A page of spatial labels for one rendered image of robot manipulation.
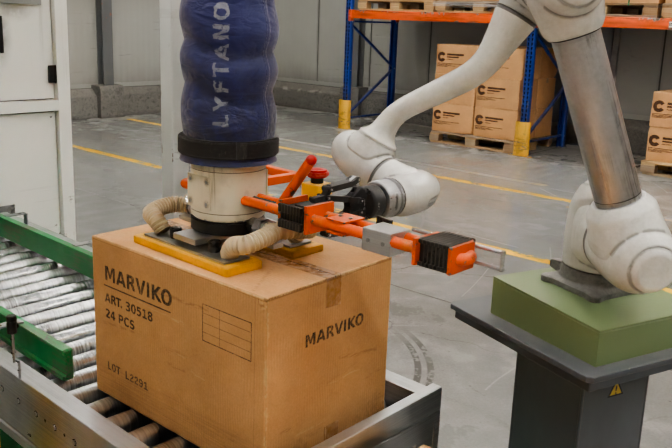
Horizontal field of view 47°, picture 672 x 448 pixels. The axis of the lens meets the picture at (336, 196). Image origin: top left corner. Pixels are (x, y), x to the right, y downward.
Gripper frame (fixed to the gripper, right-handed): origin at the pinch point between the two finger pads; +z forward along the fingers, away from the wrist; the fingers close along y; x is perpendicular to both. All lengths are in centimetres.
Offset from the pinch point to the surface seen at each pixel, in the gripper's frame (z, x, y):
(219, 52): 7.6, 20.3, -32.1
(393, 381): -32, 0, 48
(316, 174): -48, 45, 5
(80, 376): 18, 65, 53
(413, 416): -25, -11, 51
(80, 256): -22, 135, 46
